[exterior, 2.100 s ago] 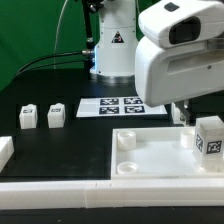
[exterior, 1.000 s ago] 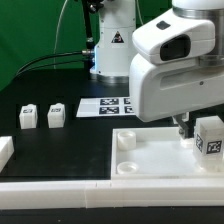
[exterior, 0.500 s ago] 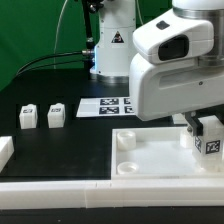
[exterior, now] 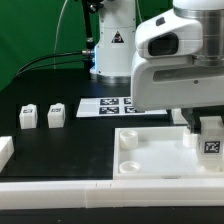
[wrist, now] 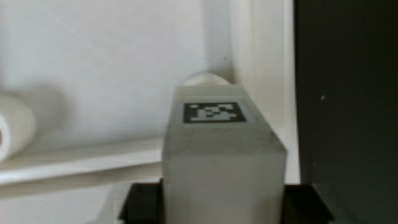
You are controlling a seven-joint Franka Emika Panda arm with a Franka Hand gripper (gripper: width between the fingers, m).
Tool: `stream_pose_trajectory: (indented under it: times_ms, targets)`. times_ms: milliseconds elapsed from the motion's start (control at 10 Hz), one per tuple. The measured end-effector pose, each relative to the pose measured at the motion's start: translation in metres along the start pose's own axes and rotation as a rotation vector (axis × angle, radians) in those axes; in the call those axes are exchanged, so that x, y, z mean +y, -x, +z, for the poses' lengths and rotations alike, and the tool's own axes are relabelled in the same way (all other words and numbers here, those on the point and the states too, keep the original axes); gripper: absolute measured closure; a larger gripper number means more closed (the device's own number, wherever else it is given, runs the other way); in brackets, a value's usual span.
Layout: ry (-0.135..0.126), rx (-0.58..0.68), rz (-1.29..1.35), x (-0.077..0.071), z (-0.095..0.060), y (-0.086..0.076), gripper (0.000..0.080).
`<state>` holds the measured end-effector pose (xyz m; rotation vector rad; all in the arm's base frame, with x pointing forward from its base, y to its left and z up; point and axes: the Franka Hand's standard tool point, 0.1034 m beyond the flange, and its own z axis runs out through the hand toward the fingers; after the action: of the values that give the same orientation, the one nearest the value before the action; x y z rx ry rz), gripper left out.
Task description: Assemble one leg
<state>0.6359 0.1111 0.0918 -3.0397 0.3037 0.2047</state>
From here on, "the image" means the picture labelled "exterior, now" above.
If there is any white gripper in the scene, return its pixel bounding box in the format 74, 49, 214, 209
131, 8, 224, 134

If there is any white square tabletop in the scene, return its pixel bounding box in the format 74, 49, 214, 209
113, 126, 224, 180

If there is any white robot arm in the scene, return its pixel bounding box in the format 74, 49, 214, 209
91, 0, 224, 133

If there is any marker sheet with tags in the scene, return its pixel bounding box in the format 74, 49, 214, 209
76, 97, 167, 118

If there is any white left fence block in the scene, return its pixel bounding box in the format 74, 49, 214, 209
0, 136, 14, 172

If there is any white front fence rail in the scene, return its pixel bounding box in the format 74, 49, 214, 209
0, 178, 224, 210

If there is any black camera pole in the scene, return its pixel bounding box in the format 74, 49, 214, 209
81, 0, 100, 49

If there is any grey thin cable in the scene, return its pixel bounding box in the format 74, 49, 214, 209
53, 0, 70, 70

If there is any black cable pair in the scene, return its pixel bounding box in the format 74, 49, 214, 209
14, 49, 96, 77

